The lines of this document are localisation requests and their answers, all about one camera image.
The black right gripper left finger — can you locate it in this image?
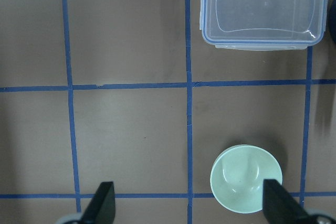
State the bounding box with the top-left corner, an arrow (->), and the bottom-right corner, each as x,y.
79,182 -> 116,223

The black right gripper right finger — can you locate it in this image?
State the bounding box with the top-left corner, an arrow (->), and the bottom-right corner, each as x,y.
262,179 -> 312,224

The green bowl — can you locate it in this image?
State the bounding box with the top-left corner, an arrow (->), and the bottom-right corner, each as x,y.
209,144 -> 283,214

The dark blue saucepan with lid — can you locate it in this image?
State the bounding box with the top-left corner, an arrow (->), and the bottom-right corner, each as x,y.
328,0 -> 336,44

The clear plastic food container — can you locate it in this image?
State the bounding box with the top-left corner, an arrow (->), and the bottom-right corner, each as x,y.
199,0 -> 328,51

